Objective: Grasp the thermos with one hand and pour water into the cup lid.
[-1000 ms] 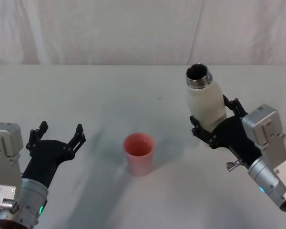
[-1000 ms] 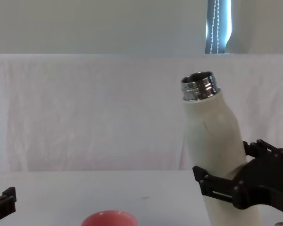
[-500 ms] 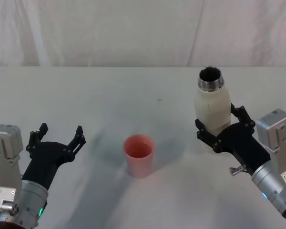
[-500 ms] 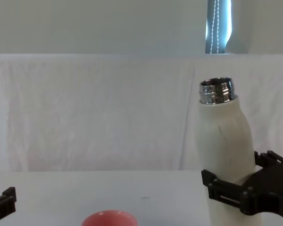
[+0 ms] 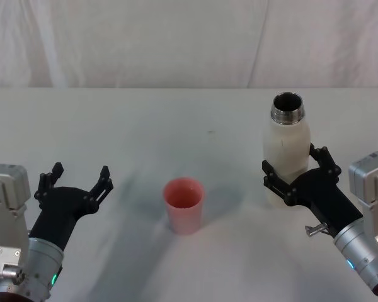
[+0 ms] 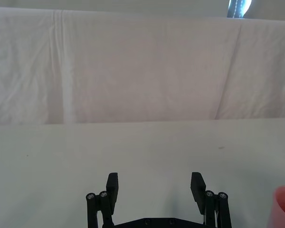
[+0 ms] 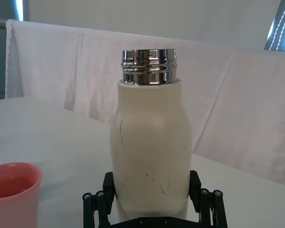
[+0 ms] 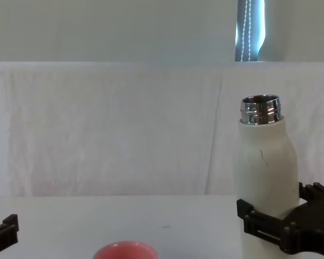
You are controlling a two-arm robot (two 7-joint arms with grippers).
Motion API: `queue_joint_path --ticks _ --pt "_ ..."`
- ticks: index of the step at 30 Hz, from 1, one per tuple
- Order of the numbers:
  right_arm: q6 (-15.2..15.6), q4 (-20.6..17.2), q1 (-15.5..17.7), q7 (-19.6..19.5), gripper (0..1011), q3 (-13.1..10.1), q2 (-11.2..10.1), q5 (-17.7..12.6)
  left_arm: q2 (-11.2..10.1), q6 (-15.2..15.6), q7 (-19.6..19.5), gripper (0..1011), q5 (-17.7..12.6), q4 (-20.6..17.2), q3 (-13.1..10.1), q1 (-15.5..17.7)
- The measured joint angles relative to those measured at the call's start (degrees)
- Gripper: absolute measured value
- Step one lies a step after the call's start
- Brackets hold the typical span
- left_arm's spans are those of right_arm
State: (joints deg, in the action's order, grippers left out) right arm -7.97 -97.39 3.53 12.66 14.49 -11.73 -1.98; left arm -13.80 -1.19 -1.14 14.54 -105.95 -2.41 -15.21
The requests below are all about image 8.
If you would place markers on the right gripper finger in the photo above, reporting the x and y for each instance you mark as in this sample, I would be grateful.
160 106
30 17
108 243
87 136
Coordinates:
320 193
262 225

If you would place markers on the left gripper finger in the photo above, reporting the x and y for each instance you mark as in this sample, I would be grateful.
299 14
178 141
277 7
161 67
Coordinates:
5 233

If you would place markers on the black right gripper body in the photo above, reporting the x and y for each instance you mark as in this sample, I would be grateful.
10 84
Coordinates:
310 229

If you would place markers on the cream vacuum bottle steel neck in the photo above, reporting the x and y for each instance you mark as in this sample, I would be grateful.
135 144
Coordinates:
264 162

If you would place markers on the white tablecloth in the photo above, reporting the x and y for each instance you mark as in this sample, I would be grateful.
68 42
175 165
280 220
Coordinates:
124 215

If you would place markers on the pink plastic cup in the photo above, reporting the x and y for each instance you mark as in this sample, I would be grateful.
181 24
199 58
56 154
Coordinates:
124 251

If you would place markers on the white draped curtain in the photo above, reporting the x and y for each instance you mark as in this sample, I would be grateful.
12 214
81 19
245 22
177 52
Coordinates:
110 129

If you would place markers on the pale smooth curtain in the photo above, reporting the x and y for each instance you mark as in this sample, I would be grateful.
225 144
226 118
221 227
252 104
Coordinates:
110 29

